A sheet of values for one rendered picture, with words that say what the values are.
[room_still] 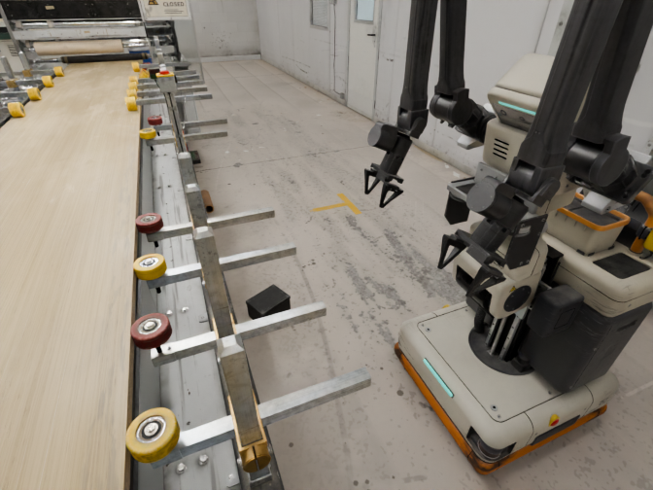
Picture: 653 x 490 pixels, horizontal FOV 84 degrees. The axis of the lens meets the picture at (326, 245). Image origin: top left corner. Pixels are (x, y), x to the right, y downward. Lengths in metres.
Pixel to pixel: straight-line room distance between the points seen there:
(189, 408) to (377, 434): 0.88
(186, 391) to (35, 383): 0.37
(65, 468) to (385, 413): 1.28
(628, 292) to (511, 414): 0.57
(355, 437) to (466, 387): 0.50
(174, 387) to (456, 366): 1.05
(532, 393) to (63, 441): 1.44
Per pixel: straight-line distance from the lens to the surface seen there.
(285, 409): 0.78
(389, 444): 1.70
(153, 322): 0.92
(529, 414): 1.59
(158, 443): 0.72
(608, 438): 2.06
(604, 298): 1.38
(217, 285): 0.78
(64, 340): 0.97
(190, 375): 1.16
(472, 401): 1.55
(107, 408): 0.81
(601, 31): 0.75
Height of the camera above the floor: 1.51
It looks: 35 degrees down
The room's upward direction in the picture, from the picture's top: straight up
